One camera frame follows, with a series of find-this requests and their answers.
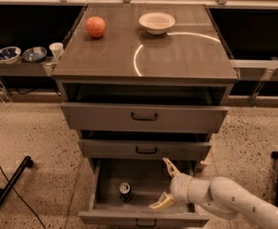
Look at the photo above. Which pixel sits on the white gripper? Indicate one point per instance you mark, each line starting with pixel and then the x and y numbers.
pixel 180 187

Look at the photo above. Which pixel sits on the dark pepsi can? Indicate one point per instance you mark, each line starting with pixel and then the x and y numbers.
pixel 125 191

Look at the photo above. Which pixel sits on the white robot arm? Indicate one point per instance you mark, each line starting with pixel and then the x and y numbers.
pixel 220 196

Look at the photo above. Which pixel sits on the bottom grey drawer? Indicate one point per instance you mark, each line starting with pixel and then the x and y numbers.
pixel 148 179

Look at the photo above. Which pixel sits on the grey drawer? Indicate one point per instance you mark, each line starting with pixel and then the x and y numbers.
pixel 125 149
pixel 144 118
pixel 148 179

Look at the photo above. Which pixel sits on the middle grey drawer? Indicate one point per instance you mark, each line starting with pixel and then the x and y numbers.
pixel 125 149

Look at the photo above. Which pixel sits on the grey drawer cabinet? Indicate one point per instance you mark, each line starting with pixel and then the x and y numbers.
pixel 186 66

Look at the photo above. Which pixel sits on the top grey drawer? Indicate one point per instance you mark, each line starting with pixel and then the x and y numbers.
pixel 144 118

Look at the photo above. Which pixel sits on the white bowl on counter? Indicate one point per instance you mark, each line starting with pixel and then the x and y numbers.
pixel 157 22

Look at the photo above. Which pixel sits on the grey side shelf right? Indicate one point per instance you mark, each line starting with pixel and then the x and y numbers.
pixel 256 70

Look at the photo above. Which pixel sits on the grey side shelf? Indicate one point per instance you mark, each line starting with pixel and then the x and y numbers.
pixel 23 68
pixel 256 70

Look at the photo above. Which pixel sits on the grey side shelf left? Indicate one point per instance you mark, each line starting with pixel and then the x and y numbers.
pixel 23 68

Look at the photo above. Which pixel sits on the black stand leg left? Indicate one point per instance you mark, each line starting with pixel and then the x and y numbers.
pixel 26 163

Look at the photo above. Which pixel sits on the red apple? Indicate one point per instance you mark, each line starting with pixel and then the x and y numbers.
pixel 95 26

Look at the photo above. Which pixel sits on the white paper cup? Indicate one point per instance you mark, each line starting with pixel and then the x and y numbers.
pixel 57 50

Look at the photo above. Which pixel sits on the dark blue bowl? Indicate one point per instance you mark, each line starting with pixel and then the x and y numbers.
pixel 35 54

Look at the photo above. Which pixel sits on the blue white bowl left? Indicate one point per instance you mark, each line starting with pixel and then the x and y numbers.
pixel 9 55

